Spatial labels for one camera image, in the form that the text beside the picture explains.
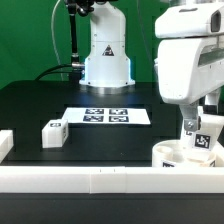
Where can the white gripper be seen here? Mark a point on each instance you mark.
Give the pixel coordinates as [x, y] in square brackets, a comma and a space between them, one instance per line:
[189, 69]

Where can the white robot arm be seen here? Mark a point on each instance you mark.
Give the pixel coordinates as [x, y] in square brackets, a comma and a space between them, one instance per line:
[107, 66]

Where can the white sheet with tags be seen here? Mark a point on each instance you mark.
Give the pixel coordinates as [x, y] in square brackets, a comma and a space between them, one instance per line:
[106, 116]

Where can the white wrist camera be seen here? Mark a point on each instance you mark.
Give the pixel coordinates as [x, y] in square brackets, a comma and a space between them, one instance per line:
[194, 20]

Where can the white U-shaped fence frame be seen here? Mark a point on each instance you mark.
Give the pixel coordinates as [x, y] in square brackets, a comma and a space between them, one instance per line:
[97, 180]

